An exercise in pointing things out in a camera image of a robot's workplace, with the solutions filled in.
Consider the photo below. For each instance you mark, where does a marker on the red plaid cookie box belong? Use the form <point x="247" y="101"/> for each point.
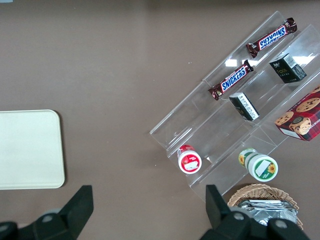
<point x="300" y="117"/>

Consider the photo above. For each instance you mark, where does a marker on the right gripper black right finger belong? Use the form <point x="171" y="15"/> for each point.
<point x="225" y="225"/>

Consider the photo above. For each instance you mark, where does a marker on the green lidded sunflower jar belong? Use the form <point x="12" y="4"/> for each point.
<point x="263" y="168"/>

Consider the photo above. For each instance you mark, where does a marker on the light wicker basket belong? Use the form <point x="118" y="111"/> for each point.
<point x="252" y="191"/>

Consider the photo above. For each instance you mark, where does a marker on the clear acrylic tiered stand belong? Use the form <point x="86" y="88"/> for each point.
<point x="200" y="120"/>

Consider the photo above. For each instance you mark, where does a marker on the cream plastic tray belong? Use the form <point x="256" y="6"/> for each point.
<point x="30" y="150"/>

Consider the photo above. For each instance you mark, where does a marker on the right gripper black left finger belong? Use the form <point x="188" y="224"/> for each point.
<point x="67" y="220"/>

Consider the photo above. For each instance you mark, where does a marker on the small black carton box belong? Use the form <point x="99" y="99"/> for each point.
<point x="243" y="106"/>
<point x="287" y="68"/>

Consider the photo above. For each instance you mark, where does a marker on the snickers chocolate bar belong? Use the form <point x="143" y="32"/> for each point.
<point x="271" y="37"/>
<point x="232" y="80"/>

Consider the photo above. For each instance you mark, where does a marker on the red lidded jar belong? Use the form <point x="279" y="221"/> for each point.
<point x="190" y="161"/>

